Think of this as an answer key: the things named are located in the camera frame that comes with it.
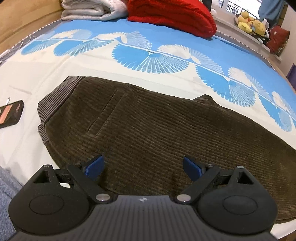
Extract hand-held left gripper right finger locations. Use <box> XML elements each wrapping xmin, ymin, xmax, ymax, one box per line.
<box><xmin>174</xmin><ymin>156</ymin><xmax>255</xmax><ymax>205</ymax></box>

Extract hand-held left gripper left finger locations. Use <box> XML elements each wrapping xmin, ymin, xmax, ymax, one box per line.
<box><xmin>33</xmin><ymin>155</ymin><xmax>114</xmax><ymax>205</ymax></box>

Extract brown corduroy pants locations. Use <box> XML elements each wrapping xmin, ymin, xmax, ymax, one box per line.
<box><xmin>37</xmin><ymin>76</ymin><xmax>296</xmax><ymax>224</ymax></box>

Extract person's blue-grey trousers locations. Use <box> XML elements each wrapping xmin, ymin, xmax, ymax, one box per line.
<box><xmin>0</xmin><ymin>166</ymin><xmax>26</xmax><ymax>241</ymax></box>

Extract black smartphone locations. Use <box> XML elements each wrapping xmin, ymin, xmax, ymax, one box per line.
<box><xmin>0</xmin><ymin>100</ymin><xmax>25</xmax><ymax>129</ymax></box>

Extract blue white printed bed sheet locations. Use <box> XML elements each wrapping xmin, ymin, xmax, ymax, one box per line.
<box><xmin>0</xmin><ymin>17</ymin><xmax>296</xmax><ymax>240</ymax></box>

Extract purple box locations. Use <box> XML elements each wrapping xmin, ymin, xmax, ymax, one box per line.
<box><xmin>286</xmin><ymin>65</ymin><xmax>296</xmax><ymax>80</ymax></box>

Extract black and white plush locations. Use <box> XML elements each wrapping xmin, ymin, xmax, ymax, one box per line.
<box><xmin>257</xmin><ymin>32</ymin><xmax>271</xmax><ymax>45</ymax></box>

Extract red folded blanket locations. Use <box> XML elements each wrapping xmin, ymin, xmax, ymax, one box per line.
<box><xmin>127</xmin><ymin>0</ymin><xmax>217</xmax><ymax>39</ymax></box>

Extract red patterned cushion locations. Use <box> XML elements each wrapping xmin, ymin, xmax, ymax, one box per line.
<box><xmin>266</xmin><ymin>25</ymin><xmax>290</xmax><ymax>55</ymax></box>

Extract yellow duck plush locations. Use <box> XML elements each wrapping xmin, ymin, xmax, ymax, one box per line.
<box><xmin>238</xmin><ymin>11</ymin><xmax>256</xmax><ymax>33</ymax></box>

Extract yellow bear plush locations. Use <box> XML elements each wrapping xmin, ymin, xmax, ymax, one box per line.
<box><xmin>251</xmin><ymin>20</ymin><xmax>269</xmax><ymax>37</ymax></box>

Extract white folded quilt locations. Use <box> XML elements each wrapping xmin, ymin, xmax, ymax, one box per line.
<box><xmin>60</xmin><ymin>0</ymin><xmax>129</xmax><ymax>22</ymax></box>

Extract wooden headboard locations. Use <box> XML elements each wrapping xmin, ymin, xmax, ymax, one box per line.
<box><xmin>0</xmin><ymin>0</ymin><xmax>63</xmax><ymax>54</ymax></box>

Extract blue curtain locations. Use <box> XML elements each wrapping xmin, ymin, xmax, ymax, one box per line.
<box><xmin>258</xmin><ymin>0</ymin><xmax>288</xmax><ymax>21</ymax></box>

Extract window with white frame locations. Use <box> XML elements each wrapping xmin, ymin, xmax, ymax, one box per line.
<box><xmin>221</xmin><ymin>0</ymin><xmax>262</xmax><ymax>15</ymax></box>

